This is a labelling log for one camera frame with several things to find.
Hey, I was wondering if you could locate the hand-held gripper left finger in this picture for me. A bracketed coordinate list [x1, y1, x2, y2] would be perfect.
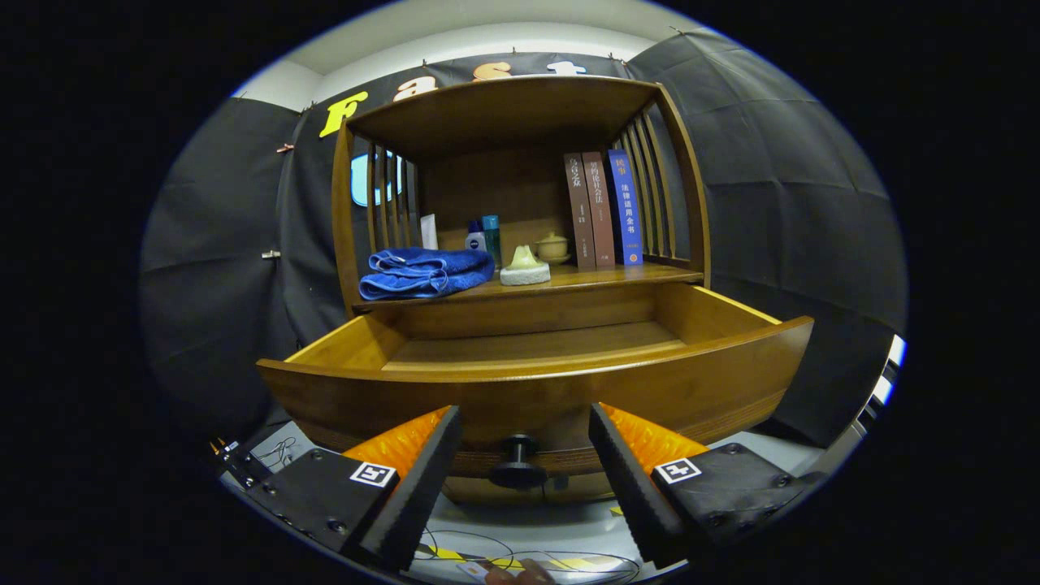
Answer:
[244, 405, 464, 572]

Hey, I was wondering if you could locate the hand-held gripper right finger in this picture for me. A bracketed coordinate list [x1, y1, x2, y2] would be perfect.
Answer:
[588, 402, 823, 570]

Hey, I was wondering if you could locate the wooden drawer with black knob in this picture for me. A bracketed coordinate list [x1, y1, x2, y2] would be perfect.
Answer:
[256, 280, 816, 491]

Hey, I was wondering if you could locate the wooden countertop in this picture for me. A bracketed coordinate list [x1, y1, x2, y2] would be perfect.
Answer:
[353, 262, 704, 310]

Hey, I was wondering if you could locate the wooden cabinet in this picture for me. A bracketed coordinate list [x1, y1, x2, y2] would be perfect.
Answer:
[329, 75, 714, 505]

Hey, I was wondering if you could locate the yellow black striped tape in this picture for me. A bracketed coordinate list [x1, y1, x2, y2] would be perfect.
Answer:
[418, 543, 606, 571]

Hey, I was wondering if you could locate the blue folded towel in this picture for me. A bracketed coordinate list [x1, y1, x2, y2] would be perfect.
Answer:
[358, 247, 496, 301]

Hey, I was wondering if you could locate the beige lidded teacup with saucer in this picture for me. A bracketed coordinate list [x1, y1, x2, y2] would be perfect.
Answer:
[533, 232, 572, 266]

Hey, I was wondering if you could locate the reddish brown book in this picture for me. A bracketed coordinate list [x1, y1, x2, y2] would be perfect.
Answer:
[582, 150, 617, 271]

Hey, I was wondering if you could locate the blue book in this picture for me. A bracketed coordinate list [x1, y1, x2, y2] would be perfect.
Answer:
[606, 148, 644, 267]

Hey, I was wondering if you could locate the thin grey cable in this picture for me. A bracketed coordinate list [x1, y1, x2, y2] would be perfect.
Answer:
[418, 524, 643, 585]

